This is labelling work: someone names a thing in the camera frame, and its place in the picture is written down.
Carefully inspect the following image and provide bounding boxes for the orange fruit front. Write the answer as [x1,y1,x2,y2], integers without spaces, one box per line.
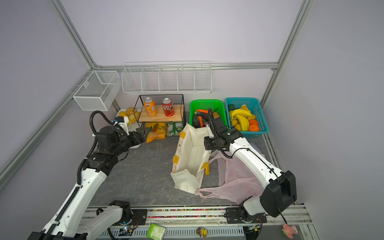
[249,124,260,132]

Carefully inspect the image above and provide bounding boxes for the orange soda can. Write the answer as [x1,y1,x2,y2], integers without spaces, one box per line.
[144,97,158,117]

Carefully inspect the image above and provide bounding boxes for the teal plastic basket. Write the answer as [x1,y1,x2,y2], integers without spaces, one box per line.
[225,98,269,138]

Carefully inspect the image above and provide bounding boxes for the red cola can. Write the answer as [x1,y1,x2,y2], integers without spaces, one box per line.
[162,98,175,117]

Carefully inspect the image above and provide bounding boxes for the dark purple eggplant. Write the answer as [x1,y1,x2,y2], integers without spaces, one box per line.
[192,112,209,128]

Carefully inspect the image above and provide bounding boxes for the orange carrot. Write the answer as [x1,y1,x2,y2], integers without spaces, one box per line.
[196,109,209,114]

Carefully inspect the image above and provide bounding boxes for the white mesh wall box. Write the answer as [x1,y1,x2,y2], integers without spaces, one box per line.
[73,70,122,111]

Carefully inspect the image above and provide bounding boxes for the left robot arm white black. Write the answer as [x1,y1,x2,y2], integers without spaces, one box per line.
[28,111,149,240]

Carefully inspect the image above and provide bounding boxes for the pink plastic grocery bag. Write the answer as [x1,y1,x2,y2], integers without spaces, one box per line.
[197,153,264,205]

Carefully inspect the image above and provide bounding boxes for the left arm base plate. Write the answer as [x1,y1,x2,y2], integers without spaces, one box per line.
[119,209,148,226]

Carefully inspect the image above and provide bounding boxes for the croissant bread right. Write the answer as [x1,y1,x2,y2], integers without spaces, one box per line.
[118,108,141,125]

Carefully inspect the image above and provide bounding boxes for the black wire shelf wooden board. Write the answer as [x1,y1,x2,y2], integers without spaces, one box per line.
[135,94,187,126]

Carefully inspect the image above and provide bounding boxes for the yellow banana bunch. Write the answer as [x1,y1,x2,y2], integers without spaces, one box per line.
[229,109,253,132]

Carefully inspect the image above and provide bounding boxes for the green small box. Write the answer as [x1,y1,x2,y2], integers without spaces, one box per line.
[146,224,166,240]

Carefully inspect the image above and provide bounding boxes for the white bread tray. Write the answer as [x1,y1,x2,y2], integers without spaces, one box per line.
[116,108,140,134]

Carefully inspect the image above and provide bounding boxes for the white canvas tote bag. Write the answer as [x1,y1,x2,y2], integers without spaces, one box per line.
[171,124,211,195]

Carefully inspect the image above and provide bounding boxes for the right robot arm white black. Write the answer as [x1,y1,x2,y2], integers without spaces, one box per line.
[204,108,297,218]

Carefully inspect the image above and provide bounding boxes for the small yellow round toy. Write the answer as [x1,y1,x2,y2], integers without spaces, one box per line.
[196,228,208,238]

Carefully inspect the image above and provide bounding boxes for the brown potato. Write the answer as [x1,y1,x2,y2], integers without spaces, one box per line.
[213,112,221,119]

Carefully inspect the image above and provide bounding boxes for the white wire wall basket long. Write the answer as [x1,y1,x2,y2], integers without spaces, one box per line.
[122,61,213,94]

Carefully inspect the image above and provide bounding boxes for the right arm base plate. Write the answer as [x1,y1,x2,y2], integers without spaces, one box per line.
[224,208,267,224]

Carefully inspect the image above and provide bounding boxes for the pink toy figure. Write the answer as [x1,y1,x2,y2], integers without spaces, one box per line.
[282,224,299,240]

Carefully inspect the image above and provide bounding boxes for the green plastic basket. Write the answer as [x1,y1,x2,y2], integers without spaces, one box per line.
[188,100,230,138]

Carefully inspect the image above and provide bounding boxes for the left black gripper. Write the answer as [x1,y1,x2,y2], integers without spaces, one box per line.
[112,127,150,157]

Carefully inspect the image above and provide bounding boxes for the green snack bag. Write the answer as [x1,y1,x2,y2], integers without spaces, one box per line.
[166,122,184,136]

